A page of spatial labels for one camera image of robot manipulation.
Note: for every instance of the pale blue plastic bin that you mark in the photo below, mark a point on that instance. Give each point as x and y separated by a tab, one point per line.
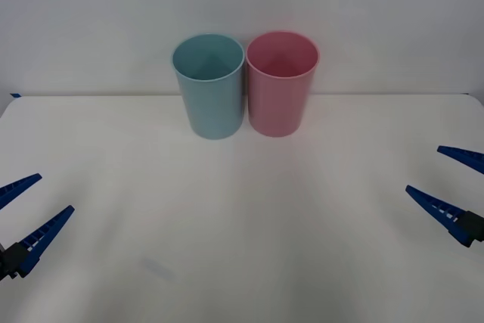
211	107

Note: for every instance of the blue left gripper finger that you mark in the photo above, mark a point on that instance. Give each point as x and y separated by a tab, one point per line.
38	240
19	187

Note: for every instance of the pink plastic bin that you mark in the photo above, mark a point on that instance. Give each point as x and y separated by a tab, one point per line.
276	107

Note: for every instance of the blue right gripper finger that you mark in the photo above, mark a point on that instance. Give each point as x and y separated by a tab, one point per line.
450	221
469	158

